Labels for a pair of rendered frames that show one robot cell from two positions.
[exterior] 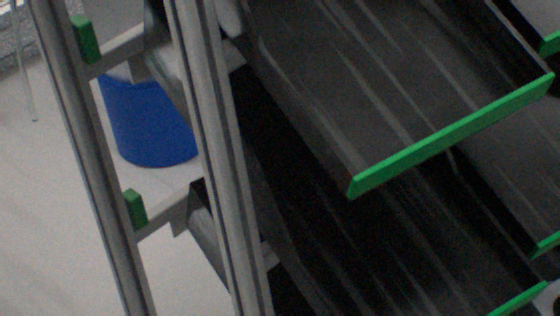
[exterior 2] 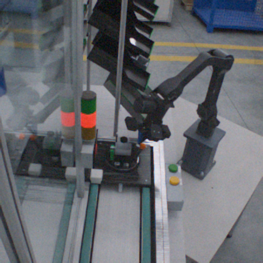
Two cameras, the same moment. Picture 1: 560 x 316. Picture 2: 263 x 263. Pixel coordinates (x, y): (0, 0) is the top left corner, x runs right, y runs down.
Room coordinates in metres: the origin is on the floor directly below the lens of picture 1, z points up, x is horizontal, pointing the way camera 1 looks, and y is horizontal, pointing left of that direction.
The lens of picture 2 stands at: (-0.24, 0.98, 1.96)
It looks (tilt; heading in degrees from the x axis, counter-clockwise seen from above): 39 degrees down; 304
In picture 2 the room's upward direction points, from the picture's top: 6 degrees clockwise
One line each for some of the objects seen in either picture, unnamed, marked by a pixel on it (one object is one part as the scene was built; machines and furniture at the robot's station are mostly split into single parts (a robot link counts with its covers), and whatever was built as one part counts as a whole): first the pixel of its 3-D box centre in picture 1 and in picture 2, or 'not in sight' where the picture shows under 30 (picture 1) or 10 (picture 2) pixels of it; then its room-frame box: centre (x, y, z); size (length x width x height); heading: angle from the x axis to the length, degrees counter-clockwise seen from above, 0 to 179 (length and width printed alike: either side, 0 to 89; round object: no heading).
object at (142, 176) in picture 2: not in sight; (122, 162); (0.35, 0.17, 0.96); 0.24 x 0.24 x 0.02; 37
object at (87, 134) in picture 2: not in sight; (88, 129); (0.33, 0.39, 1.28); 0.05 x 0.05 x 0.05
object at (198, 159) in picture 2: not in sight; (200, 149); (0.14, -0.14, 0.96); 0.15 x 0.15 x 0.20; 1
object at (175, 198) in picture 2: not in sight; (172, 185); (0.13, 0.11, 0.93); 0.21 x 0.07 x 0.06; 127
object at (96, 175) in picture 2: not in sight; (96, 176); (0.37, 0.31, 0.97); 0.05 x 0.05 x 0.04; 37
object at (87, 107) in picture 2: not in sight; (88, 103); (0.33, 0.39, 1.38); 0.05 x 0.05 x 0.05
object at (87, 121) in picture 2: not in sight; (88, 116); (0.33, 0.39, 1.33); 0.05 x 0.05 x 0.05
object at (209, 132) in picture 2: not in sight; (206, 127); (0.14, -0.14, 1.09); 0.07 x 0.07 x 0.06; 1
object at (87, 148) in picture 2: not in sight; (88, 127); (0.33, 0.39, 1.29); 0.12 x 0.05 x 0.25; 127
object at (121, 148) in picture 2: not in sight; (120, 145); (0.36, 0.17, 1.06); 0.08 x 0.04 x 0.07; 37
